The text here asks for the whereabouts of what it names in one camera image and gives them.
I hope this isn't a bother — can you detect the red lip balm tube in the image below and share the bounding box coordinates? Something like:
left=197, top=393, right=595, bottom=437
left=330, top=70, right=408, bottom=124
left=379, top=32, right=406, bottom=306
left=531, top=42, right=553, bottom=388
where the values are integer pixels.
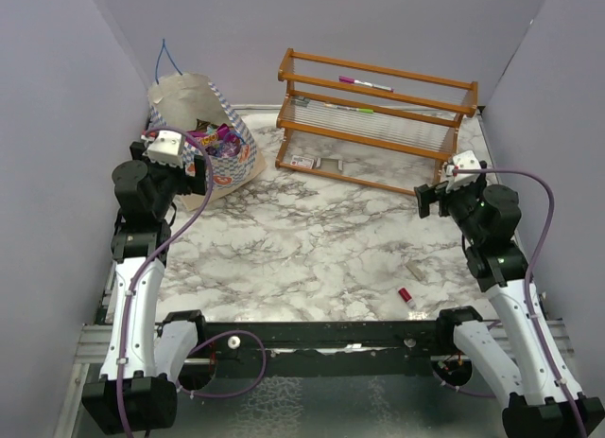
left=398, top=288, right=417, bottom=309

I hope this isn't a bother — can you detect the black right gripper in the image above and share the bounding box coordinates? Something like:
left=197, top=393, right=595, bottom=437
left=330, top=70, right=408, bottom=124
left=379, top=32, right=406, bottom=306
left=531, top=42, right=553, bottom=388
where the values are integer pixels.
left=416, top=175, right=487, bottom=244

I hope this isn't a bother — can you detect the small red white card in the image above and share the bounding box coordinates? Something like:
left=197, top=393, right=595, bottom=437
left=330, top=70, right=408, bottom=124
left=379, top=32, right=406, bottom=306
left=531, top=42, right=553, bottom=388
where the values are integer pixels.
left=289, top=155, right=316, bottom=170

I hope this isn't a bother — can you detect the green marker pen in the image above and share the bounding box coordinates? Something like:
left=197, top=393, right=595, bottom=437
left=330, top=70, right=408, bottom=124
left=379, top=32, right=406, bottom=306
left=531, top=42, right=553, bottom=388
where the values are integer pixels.
left=324, top=102, right=374, bottom=114

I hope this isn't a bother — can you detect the pink marker pen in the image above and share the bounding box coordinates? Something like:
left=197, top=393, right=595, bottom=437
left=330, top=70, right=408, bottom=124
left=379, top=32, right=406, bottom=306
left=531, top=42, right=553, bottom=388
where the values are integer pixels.
left=338, top=76, right=394, bottom=93

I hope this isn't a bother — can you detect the wooden shelf rack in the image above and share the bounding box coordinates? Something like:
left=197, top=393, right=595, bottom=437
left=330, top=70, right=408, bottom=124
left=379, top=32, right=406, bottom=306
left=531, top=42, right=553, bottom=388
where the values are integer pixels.
left=275, top=48, right=478, bottom=195

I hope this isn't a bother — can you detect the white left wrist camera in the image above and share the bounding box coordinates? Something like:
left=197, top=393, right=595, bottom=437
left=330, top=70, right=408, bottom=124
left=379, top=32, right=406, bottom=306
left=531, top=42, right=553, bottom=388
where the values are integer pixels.
left=141, top=130, right=185, bottom=168

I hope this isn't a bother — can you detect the purple raisin snack bag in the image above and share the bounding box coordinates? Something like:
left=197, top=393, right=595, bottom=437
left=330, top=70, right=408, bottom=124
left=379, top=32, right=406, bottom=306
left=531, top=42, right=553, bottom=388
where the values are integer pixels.
left=190, top=124, right=244, bottom=158

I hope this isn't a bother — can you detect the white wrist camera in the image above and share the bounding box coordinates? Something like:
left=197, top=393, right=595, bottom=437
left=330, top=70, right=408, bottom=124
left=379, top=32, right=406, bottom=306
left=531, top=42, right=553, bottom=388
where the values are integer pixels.
left=141, top=130, right=185, bottom=168
left=443, top=150, right=485, bottom=193

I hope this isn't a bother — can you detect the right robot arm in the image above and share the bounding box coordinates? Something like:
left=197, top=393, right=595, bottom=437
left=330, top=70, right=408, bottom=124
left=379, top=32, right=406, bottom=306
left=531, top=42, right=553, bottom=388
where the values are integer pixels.
left=414, top=183, right=604, bottom=437

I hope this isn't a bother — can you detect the brown sea salt snack bag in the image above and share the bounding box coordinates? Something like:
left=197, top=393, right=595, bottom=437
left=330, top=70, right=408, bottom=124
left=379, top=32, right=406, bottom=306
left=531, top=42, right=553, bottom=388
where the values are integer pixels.
left=196, top=119, right=210, bottom=132

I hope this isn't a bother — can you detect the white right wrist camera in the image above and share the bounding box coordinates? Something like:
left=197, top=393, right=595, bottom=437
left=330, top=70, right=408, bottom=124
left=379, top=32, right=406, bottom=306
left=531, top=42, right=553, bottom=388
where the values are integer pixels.
left=443, top=150, right=485, bottom=193

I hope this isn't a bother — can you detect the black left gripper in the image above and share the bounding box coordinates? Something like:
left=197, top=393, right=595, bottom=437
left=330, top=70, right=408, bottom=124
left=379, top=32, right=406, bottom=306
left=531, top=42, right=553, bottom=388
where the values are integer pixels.
left=133, top=141, right=207, bottom=219

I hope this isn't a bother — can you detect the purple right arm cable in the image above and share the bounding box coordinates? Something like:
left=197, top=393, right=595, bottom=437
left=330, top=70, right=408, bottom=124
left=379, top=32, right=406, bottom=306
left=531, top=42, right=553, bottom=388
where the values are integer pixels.
left=432, top=167, right=590, bottom=438

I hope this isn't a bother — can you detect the small beige wrapper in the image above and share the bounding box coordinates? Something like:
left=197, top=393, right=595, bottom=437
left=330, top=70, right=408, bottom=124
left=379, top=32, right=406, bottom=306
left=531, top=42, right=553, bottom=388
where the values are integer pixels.
left=406, top=260, right=425, bottom=282

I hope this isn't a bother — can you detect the checkered paper bag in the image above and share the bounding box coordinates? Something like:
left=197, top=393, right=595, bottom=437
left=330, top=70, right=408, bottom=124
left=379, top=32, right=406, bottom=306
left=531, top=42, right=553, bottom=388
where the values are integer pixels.
left=147, top=68, right=267, bottom=201

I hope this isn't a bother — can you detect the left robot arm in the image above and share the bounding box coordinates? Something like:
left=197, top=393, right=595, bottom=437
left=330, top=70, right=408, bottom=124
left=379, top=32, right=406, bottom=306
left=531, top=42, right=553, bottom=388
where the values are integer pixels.
left=81, top=141, right=209, bottom=436

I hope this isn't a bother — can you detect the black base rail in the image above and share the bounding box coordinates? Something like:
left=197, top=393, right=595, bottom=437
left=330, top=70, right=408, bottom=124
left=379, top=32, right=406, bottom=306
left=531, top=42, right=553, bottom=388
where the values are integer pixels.
left=180, top=321, right=470, bottom=383

